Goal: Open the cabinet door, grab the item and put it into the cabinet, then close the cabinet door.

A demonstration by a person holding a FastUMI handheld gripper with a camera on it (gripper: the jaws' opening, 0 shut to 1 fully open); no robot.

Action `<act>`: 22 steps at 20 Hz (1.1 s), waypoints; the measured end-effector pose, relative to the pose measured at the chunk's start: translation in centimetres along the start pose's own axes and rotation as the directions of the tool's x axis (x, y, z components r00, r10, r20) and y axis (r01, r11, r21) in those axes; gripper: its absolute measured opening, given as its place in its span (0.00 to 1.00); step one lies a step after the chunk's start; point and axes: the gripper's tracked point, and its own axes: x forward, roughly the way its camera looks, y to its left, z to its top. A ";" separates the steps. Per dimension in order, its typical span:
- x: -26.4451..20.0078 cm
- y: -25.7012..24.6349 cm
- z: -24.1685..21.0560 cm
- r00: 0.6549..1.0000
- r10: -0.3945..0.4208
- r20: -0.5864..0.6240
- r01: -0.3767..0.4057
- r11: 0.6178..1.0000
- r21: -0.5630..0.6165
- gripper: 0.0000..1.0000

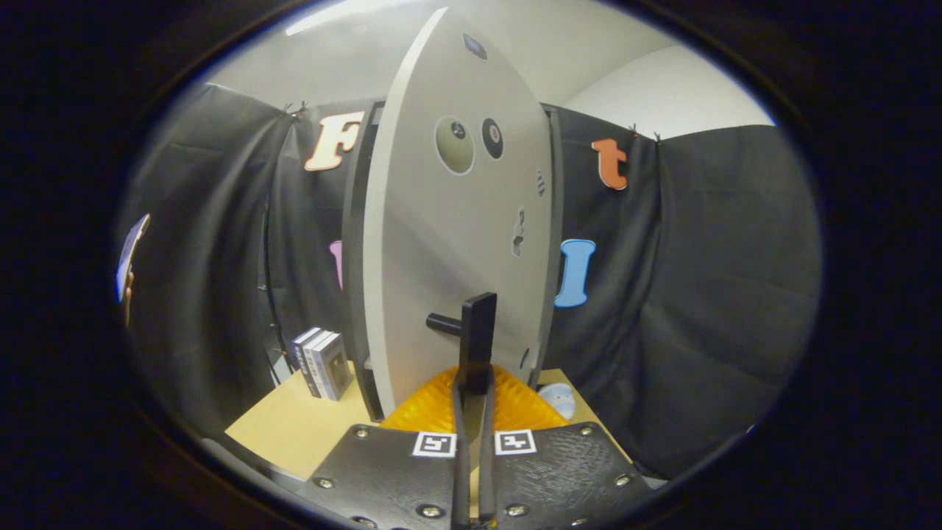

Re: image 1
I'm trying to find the black door handle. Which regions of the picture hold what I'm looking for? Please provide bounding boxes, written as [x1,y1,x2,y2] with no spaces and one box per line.
[426,292,498,395]

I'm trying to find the black backdrop cloth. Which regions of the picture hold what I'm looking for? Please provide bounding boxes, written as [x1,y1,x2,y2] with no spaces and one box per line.
[118,82,824,479]

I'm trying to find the thin black stand pole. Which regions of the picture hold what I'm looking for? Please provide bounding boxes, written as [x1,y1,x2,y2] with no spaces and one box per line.
[256,191,289,387]

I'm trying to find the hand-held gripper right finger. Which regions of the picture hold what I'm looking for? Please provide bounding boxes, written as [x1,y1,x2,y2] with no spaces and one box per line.
[477,367,654,530]

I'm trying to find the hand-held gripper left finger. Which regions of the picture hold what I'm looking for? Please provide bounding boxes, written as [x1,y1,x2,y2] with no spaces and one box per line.
[304,367,473,530]

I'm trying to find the dark grey cabinet body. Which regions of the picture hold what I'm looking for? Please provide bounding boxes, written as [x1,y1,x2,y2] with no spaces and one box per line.
[341,102,566,423]

